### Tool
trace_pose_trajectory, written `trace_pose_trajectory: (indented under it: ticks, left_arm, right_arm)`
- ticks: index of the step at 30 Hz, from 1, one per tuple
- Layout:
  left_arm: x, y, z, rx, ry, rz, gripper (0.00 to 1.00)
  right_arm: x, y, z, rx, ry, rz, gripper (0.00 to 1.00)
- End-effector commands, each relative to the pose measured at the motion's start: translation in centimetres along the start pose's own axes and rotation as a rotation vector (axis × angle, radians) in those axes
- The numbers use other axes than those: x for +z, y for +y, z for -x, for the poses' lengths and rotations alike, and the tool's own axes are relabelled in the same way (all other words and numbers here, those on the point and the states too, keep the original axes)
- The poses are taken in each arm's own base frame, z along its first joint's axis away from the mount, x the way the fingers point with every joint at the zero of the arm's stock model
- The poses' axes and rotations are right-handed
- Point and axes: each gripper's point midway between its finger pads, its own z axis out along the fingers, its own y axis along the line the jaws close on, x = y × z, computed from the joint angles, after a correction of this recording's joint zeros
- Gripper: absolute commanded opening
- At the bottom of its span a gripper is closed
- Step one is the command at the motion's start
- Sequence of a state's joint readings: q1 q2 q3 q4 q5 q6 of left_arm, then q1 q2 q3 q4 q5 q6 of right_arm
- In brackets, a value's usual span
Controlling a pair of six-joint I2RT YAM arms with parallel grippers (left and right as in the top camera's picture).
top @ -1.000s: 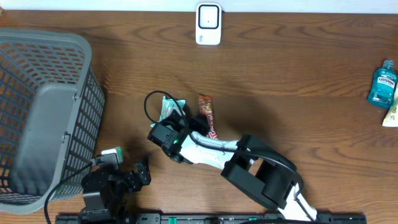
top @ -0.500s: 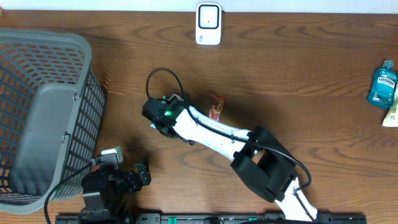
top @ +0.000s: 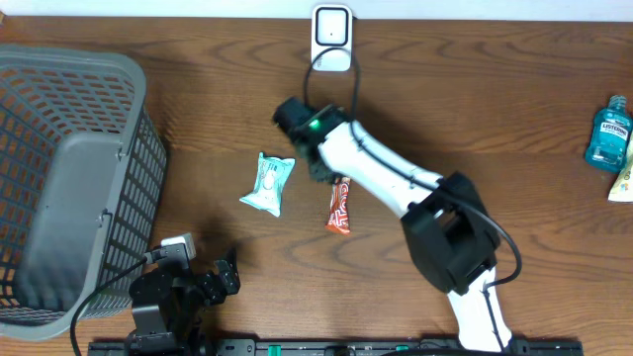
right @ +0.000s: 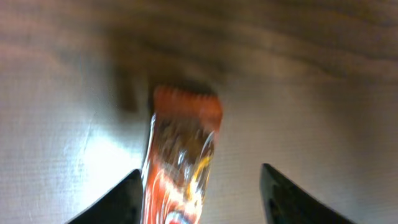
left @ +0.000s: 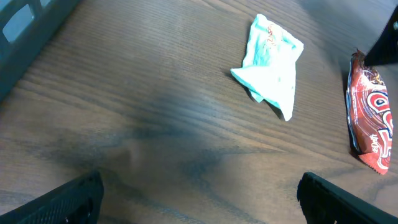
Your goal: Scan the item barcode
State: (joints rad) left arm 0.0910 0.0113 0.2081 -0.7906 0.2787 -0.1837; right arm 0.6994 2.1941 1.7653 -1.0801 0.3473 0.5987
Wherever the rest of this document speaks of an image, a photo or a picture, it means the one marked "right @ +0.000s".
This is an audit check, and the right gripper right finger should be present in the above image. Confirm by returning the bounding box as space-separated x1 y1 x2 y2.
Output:
260 164 354 224

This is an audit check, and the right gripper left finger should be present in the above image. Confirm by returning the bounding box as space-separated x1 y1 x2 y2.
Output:
69 169 143 224

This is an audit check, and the red chocolate bar wrapper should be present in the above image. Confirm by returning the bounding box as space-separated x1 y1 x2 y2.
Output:
141 85 223 224

